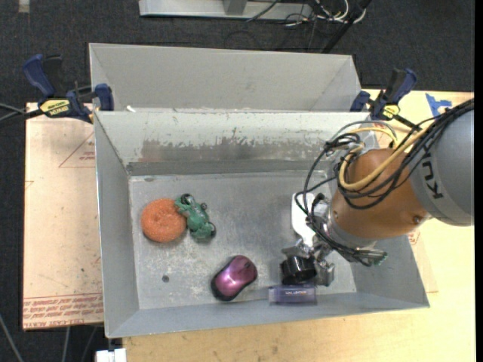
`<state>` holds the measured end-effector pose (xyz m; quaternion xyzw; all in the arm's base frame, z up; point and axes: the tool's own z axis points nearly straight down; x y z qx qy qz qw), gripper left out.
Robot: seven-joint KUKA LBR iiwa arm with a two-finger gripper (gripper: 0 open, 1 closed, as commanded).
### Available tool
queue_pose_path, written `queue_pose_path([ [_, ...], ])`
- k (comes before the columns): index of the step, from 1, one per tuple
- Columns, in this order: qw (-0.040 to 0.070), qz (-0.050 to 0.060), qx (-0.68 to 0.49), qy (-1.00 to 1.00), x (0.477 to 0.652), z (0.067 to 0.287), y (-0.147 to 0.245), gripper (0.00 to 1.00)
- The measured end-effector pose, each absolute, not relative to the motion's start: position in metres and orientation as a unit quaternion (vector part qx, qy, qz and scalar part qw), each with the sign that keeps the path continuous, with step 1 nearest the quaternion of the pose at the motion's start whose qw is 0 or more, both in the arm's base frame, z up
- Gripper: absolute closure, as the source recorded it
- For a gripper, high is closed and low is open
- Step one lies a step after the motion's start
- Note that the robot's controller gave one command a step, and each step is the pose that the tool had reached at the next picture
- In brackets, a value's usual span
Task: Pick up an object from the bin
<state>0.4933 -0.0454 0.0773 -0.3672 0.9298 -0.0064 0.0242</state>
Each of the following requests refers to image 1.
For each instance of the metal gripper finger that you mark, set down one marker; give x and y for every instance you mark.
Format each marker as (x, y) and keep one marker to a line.
(325, 274)
(299, 250)

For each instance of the black round cap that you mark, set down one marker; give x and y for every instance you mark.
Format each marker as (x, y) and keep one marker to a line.
(298, 270)

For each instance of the clear purple box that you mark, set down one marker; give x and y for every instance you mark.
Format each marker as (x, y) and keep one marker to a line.
(293, 295)

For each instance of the purple computer mouse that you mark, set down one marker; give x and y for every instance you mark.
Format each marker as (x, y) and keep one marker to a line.
(234, 277)

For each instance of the green toy frog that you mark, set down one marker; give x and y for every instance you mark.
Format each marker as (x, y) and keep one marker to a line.
(197, 218)

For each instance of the grey metal bin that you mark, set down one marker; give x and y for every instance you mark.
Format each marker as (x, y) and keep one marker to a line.
(241, 145)

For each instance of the orange round scrub sponge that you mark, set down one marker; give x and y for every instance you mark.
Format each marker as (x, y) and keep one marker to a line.
(163, 220)

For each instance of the brown cardboard board, red print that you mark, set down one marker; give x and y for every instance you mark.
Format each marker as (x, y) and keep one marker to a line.
(60, 209)

